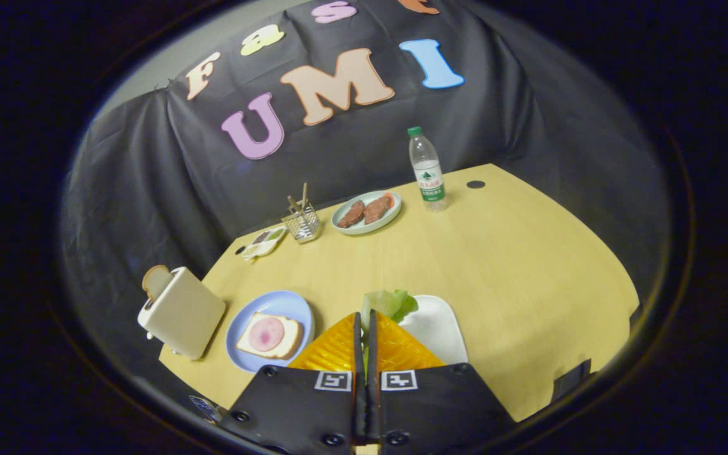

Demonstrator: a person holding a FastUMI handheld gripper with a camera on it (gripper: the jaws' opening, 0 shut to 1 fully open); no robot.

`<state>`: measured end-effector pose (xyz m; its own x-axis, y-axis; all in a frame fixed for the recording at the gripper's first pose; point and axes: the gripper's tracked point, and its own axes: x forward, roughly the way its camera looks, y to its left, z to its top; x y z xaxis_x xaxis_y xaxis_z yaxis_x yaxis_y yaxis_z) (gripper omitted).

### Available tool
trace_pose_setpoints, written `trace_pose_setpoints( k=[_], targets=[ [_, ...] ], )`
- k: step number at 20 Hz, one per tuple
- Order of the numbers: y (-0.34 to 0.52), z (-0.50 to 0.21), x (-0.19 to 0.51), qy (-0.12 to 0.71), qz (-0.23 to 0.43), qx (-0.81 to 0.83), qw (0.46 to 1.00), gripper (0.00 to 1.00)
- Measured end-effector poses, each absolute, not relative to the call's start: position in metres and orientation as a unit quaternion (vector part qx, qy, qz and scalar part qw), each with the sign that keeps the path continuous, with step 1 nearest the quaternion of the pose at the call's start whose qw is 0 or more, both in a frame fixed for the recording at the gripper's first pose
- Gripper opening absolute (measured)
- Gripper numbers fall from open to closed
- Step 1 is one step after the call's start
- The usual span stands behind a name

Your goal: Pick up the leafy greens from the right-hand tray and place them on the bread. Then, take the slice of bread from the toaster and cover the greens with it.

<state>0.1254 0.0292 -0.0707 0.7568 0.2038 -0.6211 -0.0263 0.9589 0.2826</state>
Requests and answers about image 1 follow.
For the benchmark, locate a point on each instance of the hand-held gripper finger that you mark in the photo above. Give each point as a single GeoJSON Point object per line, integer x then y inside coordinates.
{"type": "Point", "coordinates": [358, 354]}
{"type": "Point", "coordinates": [371, 354]}

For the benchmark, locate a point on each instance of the green lettuce leaf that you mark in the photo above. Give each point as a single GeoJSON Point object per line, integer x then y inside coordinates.
{"type": "Point", "coordinates": [389, 303]}

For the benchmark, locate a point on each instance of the brown crust bread slice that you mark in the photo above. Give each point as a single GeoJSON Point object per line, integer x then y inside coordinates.
{"type": "Point", "coordinates": [157, 279]}

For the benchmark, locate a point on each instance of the white square plate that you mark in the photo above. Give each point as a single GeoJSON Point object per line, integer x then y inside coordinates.
{"type": "Point", "coordinates": [433, 328]}

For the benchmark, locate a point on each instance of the white bread slice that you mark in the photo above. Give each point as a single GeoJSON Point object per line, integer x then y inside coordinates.
{"type": "Point", "coordinates": [292, 338]}

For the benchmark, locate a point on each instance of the pink ham slice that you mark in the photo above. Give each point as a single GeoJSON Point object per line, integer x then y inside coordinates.
{"type": "Point", "coordinates": [266, 333]}

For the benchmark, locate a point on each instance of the blue round plate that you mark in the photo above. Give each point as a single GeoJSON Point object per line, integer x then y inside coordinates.
{"type": "Point", "coordinates": [275, 302]}

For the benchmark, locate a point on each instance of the pale green round plate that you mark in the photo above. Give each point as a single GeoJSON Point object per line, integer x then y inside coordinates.
{"type": "Point", "coordinates": [367, 228]}

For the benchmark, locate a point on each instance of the brown meat piece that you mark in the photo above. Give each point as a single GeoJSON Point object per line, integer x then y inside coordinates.
{"type": "Point", "coordinates": [376, 209]}
{"type": "Point", "coordinates": [351, 214]}

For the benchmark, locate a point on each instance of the white divided condiment dish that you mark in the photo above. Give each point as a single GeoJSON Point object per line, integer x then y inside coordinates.
{"type": "Point", "coordinates": [263, 243]}

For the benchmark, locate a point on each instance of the dark device with blue light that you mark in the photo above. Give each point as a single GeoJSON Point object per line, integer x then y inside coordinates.
{"type": "Point", "coordinates": [206, 407]}

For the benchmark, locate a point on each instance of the light wooden stick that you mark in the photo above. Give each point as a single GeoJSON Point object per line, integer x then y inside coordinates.
{"type": "Point", "coordinates": [304, 196]}

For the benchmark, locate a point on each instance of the cream white toaster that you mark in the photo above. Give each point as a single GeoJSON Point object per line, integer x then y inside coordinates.
{"type": "Point", "coordinates": [187, 316]}

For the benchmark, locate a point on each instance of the clear water bottle green cap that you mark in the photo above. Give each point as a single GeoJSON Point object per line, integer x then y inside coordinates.
{"type": "Point", "coordinates": [428, 177]}

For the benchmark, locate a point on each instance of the black table clamp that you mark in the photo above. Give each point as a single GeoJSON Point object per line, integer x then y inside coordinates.
{"type": "Point", "coordinates": [569, 382]}

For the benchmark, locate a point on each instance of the black backdrop cloth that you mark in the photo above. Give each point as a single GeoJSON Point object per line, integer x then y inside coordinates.
{"type": "Point", "coordinates": [149, 189]}

